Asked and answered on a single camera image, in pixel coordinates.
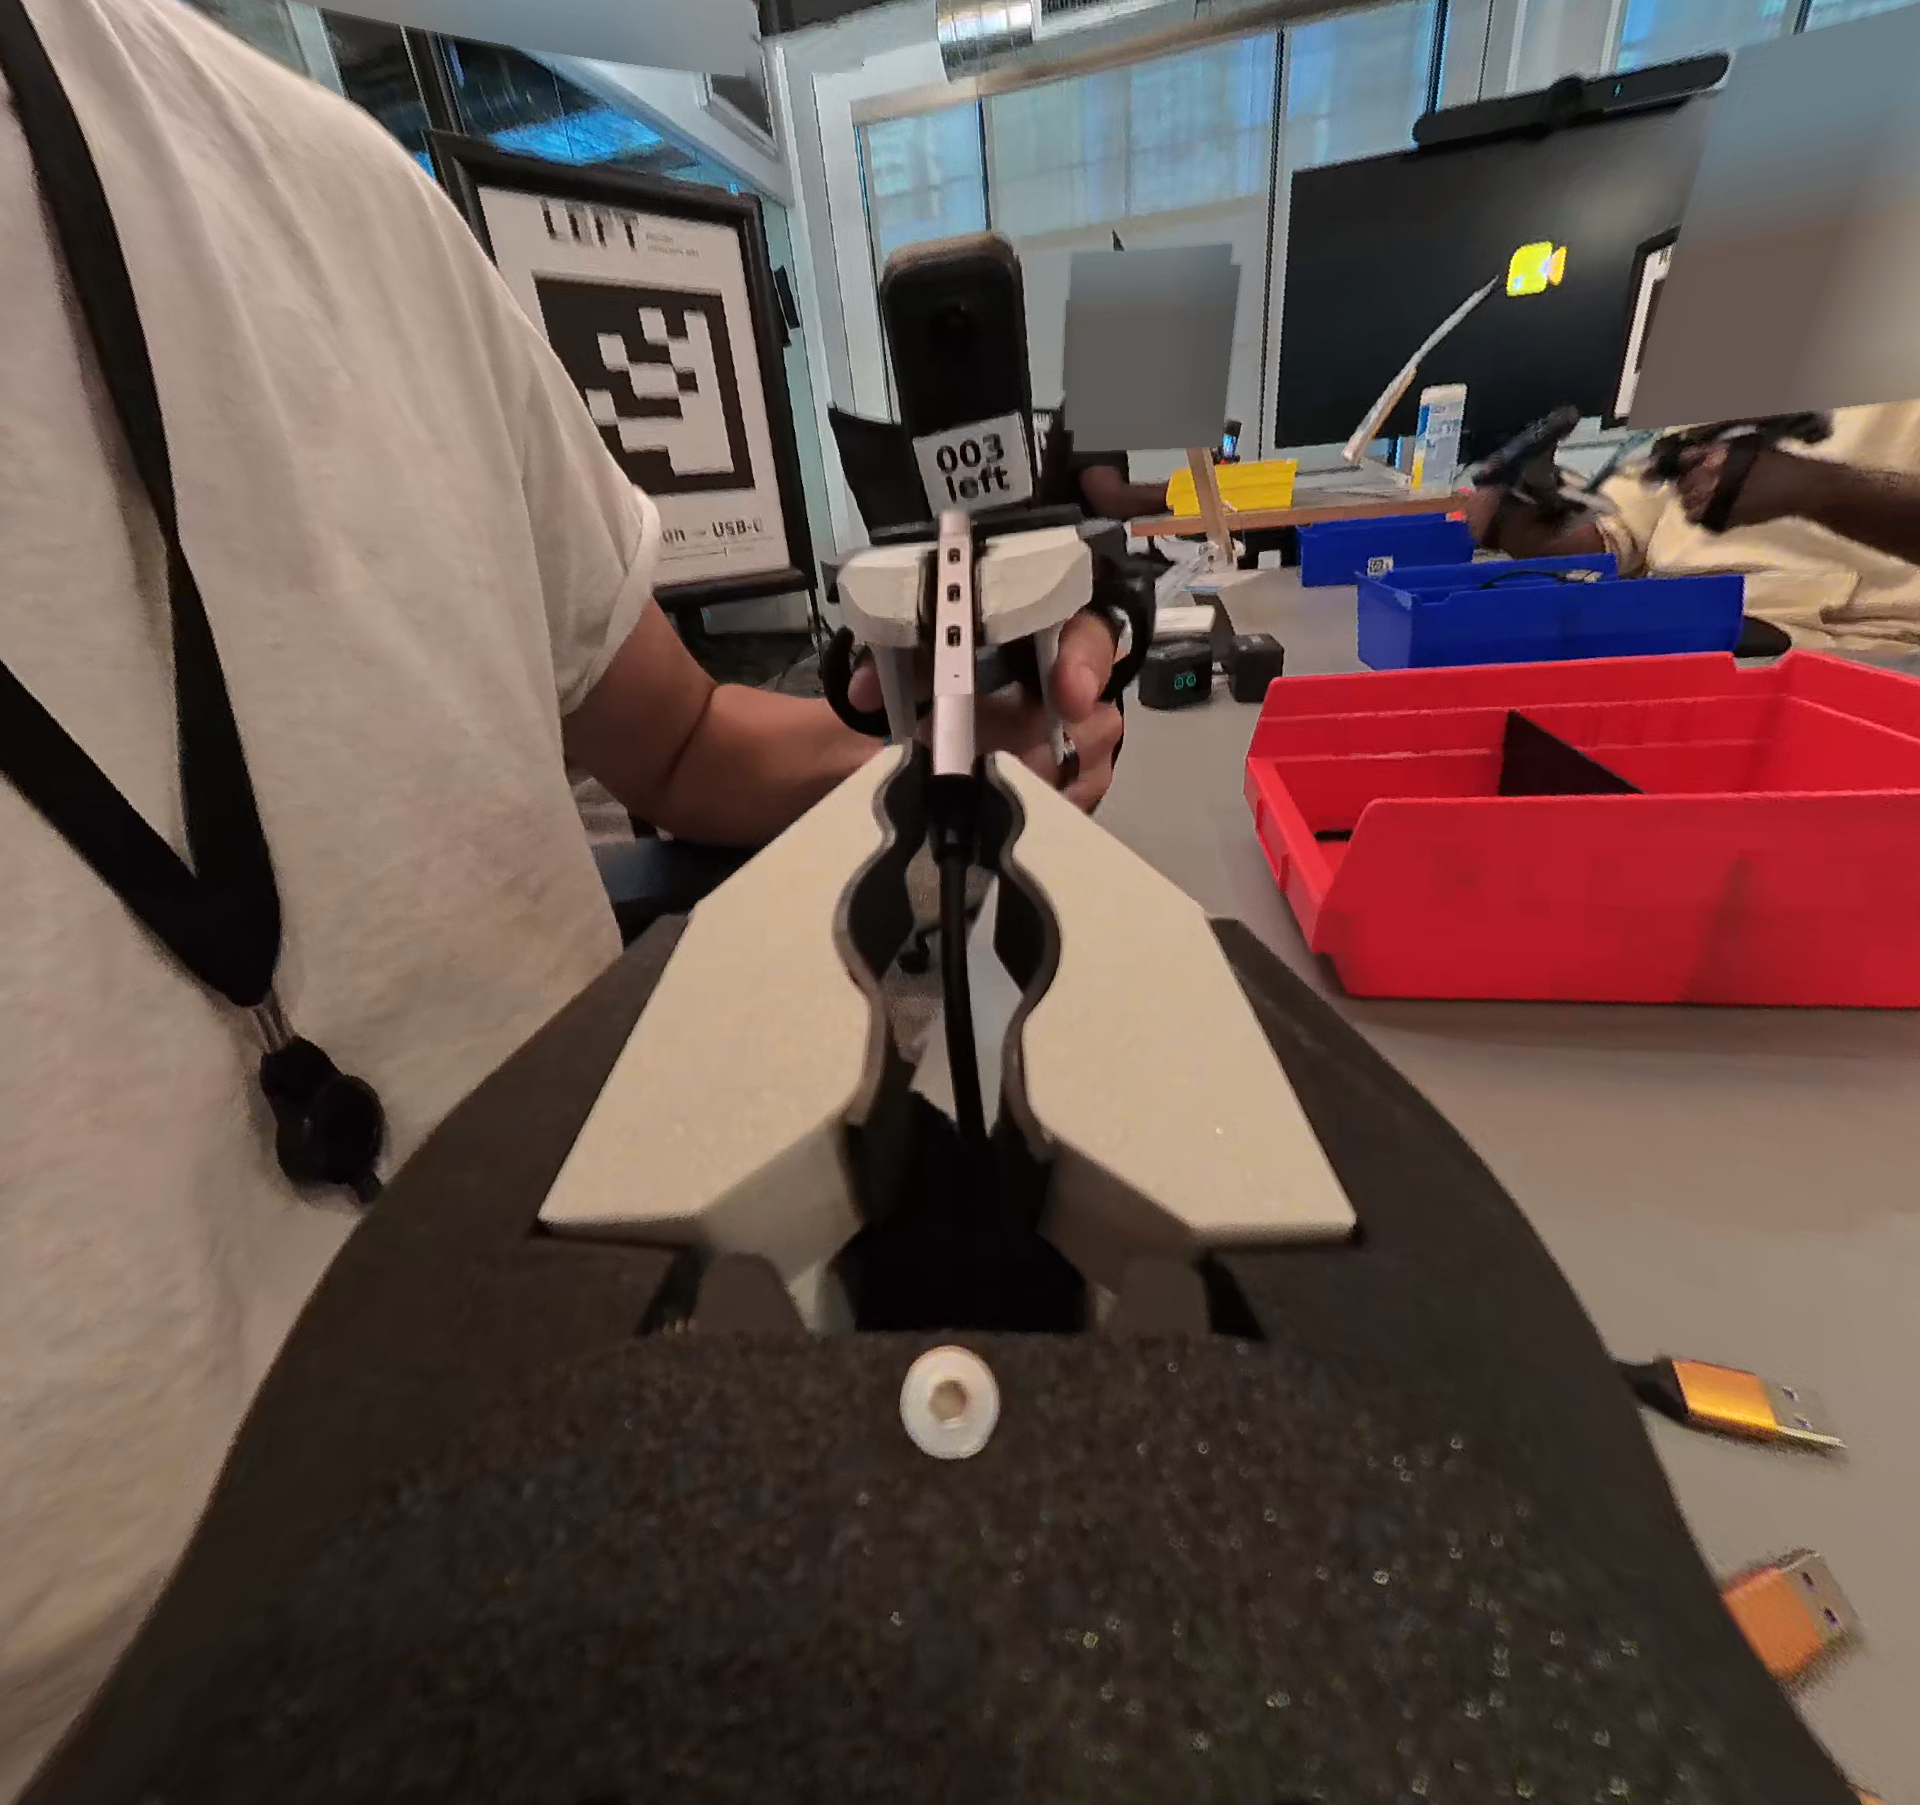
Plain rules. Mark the person's left hand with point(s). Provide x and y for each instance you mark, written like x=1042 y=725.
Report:
x=1088 y=727

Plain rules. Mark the grey USB hub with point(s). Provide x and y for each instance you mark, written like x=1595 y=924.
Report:
x=953 y=636

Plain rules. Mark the red storage bin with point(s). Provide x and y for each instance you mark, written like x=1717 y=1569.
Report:
x=1576 y=905

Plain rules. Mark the framed black white tag poster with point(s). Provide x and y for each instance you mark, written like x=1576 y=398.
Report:
x=647 y=336

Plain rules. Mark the blue storage bin white label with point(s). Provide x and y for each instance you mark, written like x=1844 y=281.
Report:
x=1380 y=539

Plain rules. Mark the yellow storage bin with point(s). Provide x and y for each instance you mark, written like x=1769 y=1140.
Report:
x=1231 y=484

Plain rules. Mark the grey desk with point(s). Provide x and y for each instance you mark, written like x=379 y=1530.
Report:
x=1651 y=1161

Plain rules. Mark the person's left forearm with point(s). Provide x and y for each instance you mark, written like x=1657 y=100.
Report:
x=721 y=770

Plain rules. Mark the black device green lights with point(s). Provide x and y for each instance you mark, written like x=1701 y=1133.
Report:
x=1178 y=672

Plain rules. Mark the operator in white shirt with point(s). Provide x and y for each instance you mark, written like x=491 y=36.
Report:
x=301 y=636

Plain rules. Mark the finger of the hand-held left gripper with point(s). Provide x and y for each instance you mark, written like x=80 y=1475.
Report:
x=886 y=598
x=1036 y=584

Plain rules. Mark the large black monitor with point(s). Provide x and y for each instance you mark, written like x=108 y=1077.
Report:
x=1425 y=307

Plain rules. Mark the white bottle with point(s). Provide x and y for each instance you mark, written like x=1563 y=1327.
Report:
x=1440 y=434

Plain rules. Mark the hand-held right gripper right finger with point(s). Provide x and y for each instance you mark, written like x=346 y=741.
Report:
x=1187 y=1085

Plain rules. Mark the black bin divider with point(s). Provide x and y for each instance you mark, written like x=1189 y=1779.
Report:
x=1559 y=763

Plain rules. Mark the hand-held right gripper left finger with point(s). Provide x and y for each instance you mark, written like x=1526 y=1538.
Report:
x=706 y=1085

